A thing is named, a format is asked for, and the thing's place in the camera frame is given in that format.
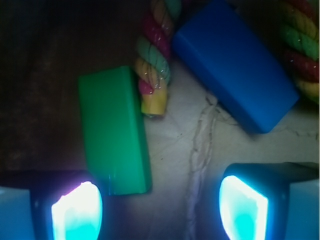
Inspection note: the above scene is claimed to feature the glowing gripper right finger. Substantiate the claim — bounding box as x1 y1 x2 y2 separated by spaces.
219 162 320 240

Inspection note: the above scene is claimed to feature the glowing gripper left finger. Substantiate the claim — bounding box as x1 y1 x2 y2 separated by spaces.
0 172 103 240

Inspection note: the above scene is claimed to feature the green rectangular block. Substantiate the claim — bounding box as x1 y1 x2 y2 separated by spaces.
78 66 152 195

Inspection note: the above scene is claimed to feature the blue rectangular block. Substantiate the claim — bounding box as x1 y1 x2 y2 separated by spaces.
171 0 299 134

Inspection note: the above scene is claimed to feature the multicolour twisted rope toy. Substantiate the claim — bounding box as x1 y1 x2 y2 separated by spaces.
134 0 320 117

